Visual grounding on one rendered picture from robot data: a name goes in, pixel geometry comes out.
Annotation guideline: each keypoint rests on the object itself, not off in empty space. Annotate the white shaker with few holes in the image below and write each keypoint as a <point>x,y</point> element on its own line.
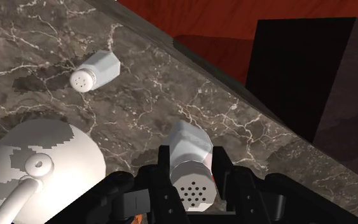
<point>95,72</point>

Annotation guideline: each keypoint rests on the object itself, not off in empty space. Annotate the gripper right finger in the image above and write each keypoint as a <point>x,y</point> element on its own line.
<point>240,189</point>

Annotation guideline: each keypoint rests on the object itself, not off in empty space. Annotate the white round teapot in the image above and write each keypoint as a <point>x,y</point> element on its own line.
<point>42,173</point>

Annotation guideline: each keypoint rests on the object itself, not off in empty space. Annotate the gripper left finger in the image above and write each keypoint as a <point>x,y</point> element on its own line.
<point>157,186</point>

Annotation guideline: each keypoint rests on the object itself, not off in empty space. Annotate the white shaker with many holes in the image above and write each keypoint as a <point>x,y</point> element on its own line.
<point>191,161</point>

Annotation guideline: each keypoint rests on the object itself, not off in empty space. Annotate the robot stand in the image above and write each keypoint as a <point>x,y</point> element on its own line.
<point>315,83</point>

